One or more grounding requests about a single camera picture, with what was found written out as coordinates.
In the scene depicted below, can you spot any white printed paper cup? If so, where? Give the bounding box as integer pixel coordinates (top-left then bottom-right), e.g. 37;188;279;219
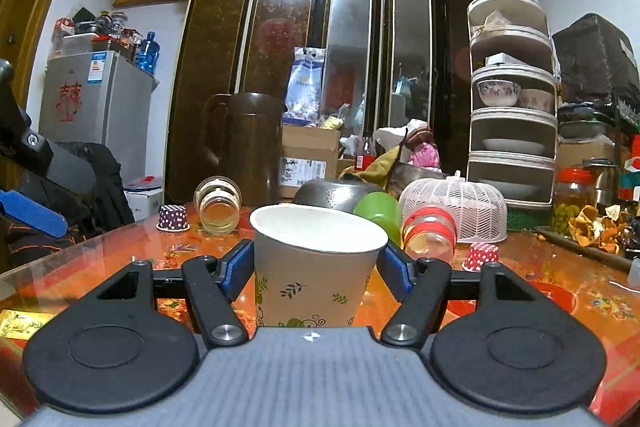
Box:
250;204;388;329

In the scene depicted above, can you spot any green plastic cup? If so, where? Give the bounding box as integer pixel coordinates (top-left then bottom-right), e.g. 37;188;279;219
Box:
352;192;402;246

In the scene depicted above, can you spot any red-banded glass jar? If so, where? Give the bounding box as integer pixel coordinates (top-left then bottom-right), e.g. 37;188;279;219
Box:
401;205;458;263

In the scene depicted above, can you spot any red dotted cupcake liner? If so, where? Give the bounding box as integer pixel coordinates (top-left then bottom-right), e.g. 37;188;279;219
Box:
461;243;499;273

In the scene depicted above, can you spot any black jacket on chair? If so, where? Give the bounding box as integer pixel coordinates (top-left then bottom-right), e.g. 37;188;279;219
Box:
1;142;134;272

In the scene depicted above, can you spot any purple dotted cupcake liner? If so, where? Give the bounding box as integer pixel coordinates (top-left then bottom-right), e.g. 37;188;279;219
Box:
156;205;190;233

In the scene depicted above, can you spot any yellow-banded glass jar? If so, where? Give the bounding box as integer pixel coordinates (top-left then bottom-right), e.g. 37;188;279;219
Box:
193;176;242;235

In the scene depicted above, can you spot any silver refrigerator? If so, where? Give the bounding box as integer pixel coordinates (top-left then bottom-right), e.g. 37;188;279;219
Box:
39;51;157;182

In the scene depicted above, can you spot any white mesh food cover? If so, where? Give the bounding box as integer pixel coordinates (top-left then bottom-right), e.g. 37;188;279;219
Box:
399;174;508;244

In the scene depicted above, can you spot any steel colander bowl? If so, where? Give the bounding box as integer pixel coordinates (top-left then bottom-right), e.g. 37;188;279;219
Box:
293;178;383;212

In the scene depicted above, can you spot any blue water bottle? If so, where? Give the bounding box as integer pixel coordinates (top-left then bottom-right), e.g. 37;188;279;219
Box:
136;31;160;75

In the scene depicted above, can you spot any dark brown pitcher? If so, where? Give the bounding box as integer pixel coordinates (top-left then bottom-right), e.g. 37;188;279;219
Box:
198;92;284;207

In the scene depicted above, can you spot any cardboard box with label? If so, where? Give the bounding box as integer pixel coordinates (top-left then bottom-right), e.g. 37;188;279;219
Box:
279;126;340;199

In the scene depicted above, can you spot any red-lid pickle jar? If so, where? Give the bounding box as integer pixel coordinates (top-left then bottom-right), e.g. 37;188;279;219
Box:
551;167;596;235

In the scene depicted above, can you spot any blue white snack bag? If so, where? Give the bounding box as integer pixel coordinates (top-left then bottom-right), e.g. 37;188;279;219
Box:
283;46;326;127

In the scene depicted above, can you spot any steel kettle pot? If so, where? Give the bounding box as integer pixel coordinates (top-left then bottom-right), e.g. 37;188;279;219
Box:
582;157;618;207

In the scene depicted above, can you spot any white tiered dish rack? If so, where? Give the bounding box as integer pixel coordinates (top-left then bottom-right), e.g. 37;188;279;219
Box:
466;0;559;210

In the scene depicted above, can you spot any dark wooden wardrobe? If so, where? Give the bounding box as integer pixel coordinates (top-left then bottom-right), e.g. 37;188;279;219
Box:
165;0;473;202

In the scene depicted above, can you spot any black covered appliance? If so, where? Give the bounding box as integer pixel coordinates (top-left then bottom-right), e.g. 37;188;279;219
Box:
552;13;639;114

